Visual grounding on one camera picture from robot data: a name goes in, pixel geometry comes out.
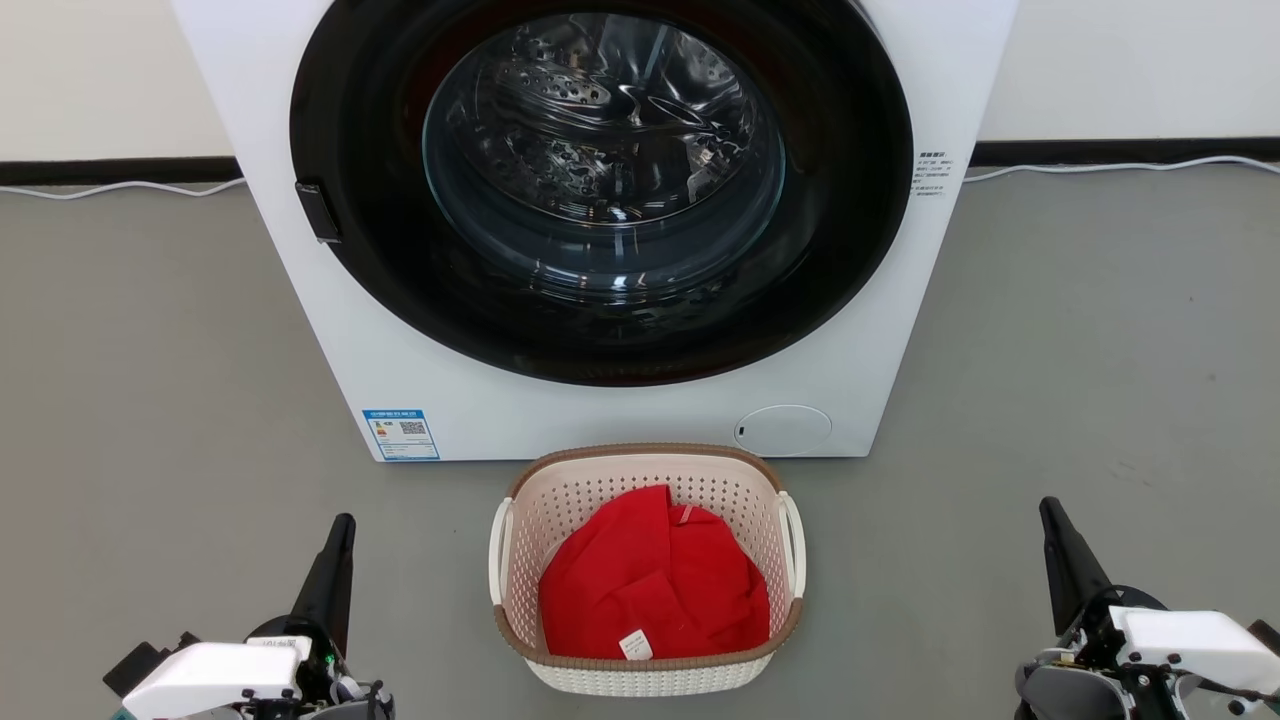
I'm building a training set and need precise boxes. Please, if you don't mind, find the round black glass washer door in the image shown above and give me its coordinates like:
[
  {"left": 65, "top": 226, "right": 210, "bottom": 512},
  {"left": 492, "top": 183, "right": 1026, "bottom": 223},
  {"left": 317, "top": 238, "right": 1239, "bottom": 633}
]
[{"left": 290, "top": 0, "right": 914, "bottom": 387}]

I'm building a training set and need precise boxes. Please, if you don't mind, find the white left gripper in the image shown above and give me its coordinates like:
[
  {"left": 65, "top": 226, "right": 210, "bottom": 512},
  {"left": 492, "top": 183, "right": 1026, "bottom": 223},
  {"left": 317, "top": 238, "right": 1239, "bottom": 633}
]
[{"left": 120, "top": 513, "right": 358, "bottom": 720}]

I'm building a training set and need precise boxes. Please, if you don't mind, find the blue energy label sticker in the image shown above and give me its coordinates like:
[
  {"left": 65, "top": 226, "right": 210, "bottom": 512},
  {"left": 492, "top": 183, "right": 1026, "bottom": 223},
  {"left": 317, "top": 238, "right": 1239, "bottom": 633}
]
[{"left": 362, "top": 408, "right": 441, "bottom": 462}]

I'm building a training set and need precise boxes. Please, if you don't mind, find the white brown-rimmed laundry basket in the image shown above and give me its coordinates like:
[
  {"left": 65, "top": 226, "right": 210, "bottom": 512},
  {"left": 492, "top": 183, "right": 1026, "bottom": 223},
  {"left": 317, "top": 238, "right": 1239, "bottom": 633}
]
[{"left": 488, "top": 443, "right": 807, "bottom": 698}]

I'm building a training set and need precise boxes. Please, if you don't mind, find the white front-load washing machine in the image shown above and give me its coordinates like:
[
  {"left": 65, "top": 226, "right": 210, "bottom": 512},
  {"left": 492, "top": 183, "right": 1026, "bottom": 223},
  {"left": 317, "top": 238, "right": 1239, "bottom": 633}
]
[{"left": 170, "top": 0, "right": 1021, "bottom": 463}]

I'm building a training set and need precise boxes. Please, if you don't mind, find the stainless steel washer drum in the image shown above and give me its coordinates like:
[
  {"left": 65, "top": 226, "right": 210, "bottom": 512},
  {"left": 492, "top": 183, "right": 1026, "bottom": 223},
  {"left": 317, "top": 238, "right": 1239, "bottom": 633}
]
[{"left": 424, "top": 12, "right": 787, "bottom": 301}]

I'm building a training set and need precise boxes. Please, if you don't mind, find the thin white floor cable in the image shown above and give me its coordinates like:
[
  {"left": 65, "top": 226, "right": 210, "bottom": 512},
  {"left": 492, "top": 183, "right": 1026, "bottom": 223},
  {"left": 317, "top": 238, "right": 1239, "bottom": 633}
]
[
  {"left": 0, "top": 177, "right": 246, "bottom": 201},
  {"left": 963, "top": 155, "right": 1280, "bottom": 184}
]

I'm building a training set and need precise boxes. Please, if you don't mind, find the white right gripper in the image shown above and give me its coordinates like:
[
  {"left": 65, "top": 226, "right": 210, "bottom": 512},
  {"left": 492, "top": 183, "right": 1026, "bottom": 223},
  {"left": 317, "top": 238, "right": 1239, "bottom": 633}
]
[{"left": 1038, "top": 496, "right": 1280, "bottom": 693}]

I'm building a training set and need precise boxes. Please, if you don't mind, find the red garment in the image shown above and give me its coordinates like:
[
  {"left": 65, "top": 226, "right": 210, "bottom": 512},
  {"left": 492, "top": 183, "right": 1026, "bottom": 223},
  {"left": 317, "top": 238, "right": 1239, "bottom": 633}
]
[{"left": 538, "top": 485, "right": 771, "bottom": 661}]

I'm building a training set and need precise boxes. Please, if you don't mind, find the round white filter cover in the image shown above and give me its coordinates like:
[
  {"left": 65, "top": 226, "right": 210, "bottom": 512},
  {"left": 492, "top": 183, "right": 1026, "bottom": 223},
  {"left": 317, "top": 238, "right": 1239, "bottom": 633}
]
[{"left": 735, "top": 405, "right": 833, "bottom": 458}]

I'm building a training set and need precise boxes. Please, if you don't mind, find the small printed text sticker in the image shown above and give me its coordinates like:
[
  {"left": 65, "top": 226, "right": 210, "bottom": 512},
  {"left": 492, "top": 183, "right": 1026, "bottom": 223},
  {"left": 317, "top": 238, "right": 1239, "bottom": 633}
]
[{"left": 912, "top": 150, "right": 954, "bottom": 199}]

